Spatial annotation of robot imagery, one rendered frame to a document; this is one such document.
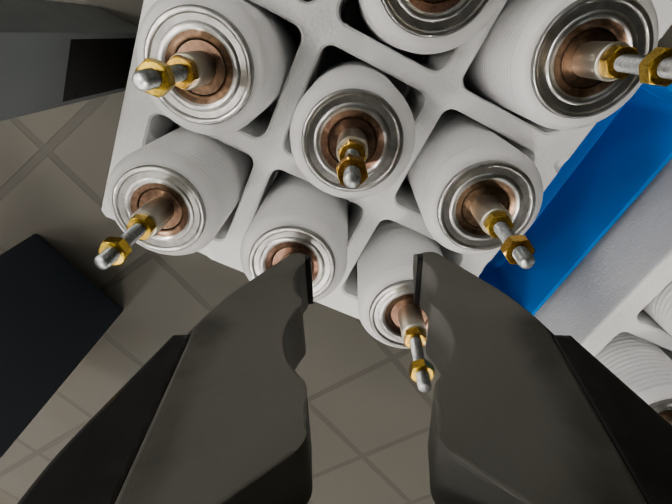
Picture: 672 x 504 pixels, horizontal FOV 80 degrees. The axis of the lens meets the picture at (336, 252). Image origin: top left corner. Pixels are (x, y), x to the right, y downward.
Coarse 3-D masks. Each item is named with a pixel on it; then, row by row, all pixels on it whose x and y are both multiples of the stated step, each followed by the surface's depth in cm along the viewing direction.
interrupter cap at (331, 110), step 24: (336, 96) 28; (360, 96) 28; (312, 120) 29; (336, 120) 29; (360, 120) 29; (384, 120) 29; (312, 144) 30; (336, 144) 30; (384, 144) 30; (312, 168) 31; (384, 168) 31
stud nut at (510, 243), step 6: (510, 240) 25; (516, 240) 25; (522, 240) 25; (528, 240) 25; (504, 246) 26; (510, 246) 25; (516, 246) 25; (528, 246) 25; (504, 252) 26; (510, 252) 25; (534, 252) 26; (510, 258) 26; (516, 264) 26
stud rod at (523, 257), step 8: (496, 224) 29; (504, 224) 28; (496, 232) 28; (504, 232) 27; (512, 232) 27; (504, 240) 27; (520, 248) 25; (512, 256) 26; (520, 256) 25; (528, 256) 24; (520, 264) 24; (528, 264) 24
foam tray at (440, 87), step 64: (256, 0) 32; (320, 0) 32; (320, 64) 44; (384, 64) 34; (448, 64) 34; (128, 128) 37; (256, 128) 40; (512, 128) 36; (256, 192) 40; (384, 192) 39; (448, 256) 46
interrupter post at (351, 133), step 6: (342, 132) 29; (348, 132) 28; (354, 132) 28; (360, 132) 29; (342, 138) 27; (348, 138) 27; (354, 138) 27; (360, 138) 27; (366, 138) 30; (342, 144) 27; (366, 144) 27; (336, 150) 28; (366, 150) 27; (366, 156) 28
